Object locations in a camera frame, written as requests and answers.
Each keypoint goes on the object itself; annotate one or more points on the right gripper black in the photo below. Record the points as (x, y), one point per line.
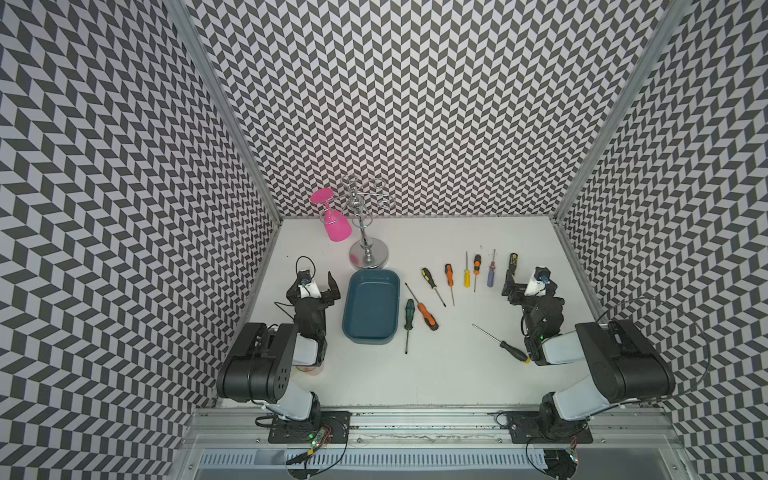
(509, 285)

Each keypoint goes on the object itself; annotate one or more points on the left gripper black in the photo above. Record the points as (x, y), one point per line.
(327, 296)

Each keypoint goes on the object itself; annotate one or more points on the orange handled screwdriver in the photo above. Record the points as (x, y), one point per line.
(450, 280)

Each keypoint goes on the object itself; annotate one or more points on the green black screwdriver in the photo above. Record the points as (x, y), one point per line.
(409, 317)

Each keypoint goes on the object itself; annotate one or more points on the orange black long screwdriver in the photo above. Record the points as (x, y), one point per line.
(426, 315)

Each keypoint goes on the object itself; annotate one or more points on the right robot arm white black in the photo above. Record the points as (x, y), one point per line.
(623, 364)

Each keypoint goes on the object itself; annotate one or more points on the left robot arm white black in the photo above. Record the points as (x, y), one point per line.
(259, 364)

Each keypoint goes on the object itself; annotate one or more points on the black yellow far screwdriver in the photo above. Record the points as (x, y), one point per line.
(513, 263)

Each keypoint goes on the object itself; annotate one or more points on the purple red screwdriver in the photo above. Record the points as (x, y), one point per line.
(491, 271)

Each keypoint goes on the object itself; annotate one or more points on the orange black small screwdriver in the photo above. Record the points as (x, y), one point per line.
(476, 270)

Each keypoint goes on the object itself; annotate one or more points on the yellow slim screwdriver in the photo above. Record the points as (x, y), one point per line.
(467, 272)

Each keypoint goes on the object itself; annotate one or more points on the teal plastic storage box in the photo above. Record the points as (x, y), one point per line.
(371, 313)

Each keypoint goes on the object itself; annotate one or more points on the black yellow long screwdriver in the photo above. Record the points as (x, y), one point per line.
(513, 351)

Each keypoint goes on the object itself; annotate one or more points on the chrome glass holder stand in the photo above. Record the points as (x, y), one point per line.
(367, 253)

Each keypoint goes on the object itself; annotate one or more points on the pink plastic wine glass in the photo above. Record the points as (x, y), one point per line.
(334, 220)

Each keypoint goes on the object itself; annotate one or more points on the clear pink plastic cup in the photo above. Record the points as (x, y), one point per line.
(312, 370)

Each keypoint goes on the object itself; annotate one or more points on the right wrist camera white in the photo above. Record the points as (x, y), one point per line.
(536, 288)

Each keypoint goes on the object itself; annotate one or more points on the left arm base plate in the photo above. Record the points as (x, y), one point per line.
(298, 432)

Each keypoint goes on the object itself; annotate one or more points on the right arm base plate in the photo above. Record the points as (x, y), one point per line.
(551, 429)

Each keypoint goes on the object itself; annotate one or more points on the aluminium front rail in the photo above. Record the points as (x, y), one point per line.
(494, 427)

